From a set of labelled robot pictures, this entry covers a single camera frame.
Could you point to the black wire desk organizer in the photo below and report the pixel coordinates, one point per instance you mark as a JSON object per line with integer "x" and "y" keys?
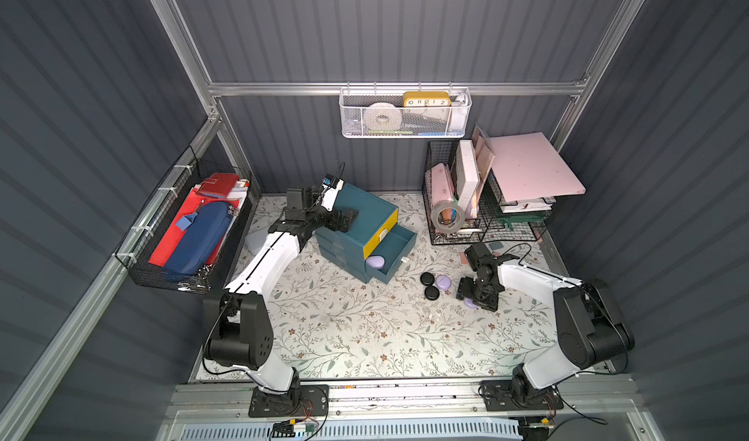
{"x": 491, "y": 224}

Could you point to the red folder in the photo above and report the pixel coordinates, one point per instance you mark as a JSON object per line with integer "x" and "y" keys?
{"x": 227, "y": 187}

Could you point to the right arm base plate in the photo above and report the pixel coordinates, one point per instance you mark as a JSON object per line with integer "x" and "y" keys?
{"x": 510, "y": 395}

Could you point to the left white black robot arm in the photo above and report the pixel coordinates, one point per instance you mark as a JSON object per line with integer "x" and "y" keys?
{"x": 241, "y": 335}

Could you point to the teal drawer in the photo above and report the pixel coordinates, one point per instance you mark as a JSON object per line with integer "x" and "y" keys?
{"x": 396, "y": 245}

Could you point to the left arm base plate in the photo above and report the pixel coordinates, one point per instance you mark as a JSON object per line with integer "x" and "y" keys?
{"x": 304, "y": 401}

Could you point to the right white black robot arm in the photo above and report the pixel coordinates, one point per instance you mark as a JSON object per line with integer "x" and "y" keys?
{"x": 590, "y": 327}

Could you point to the teal drawer cabinet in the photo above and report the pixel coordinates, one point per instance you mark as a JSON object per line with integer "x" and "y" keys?
{"x": 346, "y": 250}

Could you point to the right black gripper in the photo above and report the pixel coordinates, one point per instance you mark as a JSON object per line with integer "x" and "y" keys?
{"x": 472, "y": 289}

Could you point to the purple earphone case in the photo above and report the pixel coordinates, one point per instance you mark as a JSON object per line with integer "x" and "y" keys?
{"x": 443, "y": 283}
{"x": 470, "y": 304}
{"x": 376, "y": 262}

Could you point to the black earphone case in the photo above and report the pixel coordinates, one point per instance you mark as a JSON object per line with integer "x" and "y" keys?
{"x": 427, "y": 279}
{"x": 432, "y": 293}

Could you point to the blue zip pouch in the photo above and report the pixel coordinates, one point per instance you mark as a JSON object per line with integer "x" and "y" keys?
{"x": 209, "y": 225}

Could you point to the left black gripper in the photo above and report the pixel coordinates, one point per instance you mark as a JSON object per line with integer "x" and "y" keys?
{"x": 340, "y": 218}

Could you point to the yellow top drawer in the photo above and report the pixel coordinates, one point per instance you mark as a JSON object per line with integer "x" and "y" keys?
{"x": 378, "y": 225}

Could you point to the yellow clock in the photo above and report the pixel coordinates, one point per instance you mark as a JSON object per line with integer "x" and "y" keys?
{"x": 426, "y": 99}

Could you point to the white tape roll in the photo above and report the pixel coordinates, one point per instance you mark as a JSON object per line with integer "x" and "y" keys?
{"x": 382, "y": 117}

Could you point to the pink foam board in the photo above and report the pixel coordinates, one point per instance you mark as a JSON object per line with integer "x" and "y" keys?
{"x": 528, "y": 167}

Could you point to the pink pouch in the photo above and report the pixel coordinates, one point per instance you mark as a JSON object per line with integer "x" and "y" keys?
{"x": 441, "y": 186}

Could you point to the black wire side basket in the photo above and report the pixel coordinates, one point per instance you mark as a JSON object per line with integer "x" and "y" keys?
{"x": 134, "y": 252}

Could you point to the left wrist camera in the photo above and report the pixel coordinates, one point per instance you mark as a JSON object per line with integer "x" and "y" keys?
{"x": 331, "y": 186}

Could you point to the white wire wall basket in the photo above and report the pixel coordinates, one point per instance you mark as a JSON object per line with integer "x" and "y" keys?
{"x": 418, "y": 123}

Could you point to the clear packing tape roll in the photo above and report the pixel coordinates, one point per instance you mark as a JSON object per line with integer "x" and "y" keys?
{"x": 447, "y": 217}

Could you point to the white design book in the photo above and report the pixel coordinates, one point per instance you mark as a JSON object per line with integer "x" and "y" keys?
{"x": 466, "y": 177}

